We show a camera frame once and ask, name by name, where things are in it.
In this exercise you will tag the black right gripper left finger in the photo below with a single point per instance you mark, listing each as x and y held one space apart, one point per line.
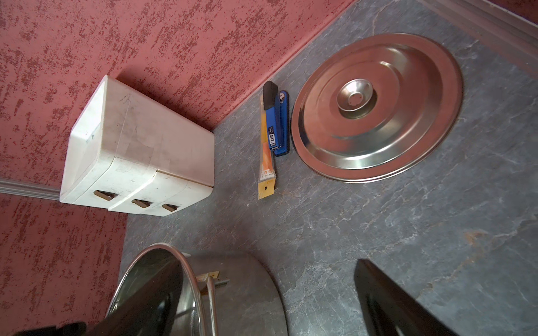
151 310

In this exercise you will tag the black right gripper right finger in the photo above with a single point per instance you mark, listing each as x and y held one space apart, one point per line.
387 309

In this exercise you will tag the stainless steel pot lid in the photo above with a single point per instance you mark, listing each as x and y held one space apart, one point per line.
377 108

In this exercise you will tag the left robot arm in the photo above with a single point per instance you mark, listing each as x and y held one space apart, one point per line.
71 329

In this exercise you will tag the white three-drawer organizer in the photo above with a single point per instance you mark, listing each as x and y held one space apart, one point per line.
127 153

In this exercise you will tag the blue black stapler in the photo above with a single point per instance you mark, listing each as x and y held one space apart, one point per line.
276 106

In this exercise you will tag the aluminium corner post left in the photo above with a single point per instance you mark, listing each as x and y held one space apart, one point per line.
25 189

